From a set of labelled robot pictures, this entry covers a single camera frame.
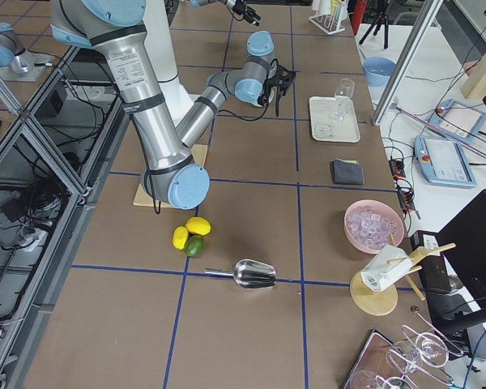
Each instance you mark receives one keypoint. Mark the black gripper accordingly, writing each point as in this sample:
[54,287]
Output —
[240,6]
[277,96]

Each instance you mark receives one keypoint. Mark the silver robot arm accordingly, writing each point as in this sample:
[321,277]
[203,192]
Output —
[226,3]
[134,38]

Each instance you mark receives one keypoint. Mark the pink bowl of ice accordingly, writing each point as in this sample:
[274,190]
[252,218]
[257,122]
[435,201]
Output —
[369,225]

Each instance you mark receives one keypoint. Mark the cream bear tray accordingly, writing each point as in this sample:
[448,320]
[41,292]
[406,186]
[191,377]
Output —
[324,130]

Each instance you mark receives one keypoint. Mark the clear wine glass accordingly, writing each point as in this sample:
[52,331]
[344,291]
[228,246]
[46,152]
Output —
[342,95]

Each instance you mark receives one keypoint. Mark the wooden cutting board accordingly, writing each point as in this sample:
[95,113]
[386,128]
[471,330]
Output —
[184,188]

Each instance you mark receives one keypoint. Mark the dark grey folded cloth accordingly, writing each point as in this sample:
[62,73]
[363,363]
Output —
[347,173]

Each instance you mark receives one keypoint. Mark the yellow lemon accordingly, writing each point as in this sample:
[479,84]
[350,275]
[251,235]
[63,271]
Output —
[180,237]
[198,225]

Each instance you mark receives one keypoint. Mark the green lime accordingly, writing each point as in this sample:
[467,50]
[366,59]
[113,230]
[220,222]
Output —
[194,246]

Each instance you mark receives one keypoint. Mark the near blue teach pendant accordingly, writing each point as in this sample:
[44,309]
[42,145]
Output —
[443,162]

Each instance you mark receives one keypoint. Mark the blue teach pendant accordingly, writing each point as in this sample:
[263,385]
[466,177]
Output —
[458,120]
[443,162]

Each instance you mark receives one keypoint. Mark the shiny metal scoop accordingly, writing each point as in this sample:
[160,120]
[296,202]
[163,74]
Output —
[249,274]

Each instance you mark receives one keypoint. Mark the far blue teach pendant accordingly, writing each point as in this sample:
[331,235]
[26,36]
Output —
[458,120]

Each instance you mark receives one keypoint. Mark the wooden stand with carton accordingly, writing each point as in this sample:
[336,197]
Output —
[373,288]

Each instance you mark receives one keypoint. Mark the black laptop monitor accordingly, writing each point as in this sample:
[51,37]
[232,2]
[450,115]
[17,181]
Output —
[467,230]

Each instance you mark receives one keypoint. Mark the white wire cup rack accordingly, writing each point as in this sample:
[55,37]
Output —
[329,15]

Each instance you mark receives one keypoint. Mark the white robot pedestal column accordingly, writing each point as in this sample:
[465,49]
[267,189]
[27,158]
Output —
[159,48]

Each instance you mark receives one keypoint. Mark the black camera tripod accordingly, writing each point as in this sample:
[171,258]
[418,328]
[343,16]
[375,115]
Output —
[381,21]

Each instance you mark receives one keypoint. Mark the aluminium frame post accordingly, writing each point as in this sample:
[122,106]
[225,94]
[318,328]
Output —
[423,22]

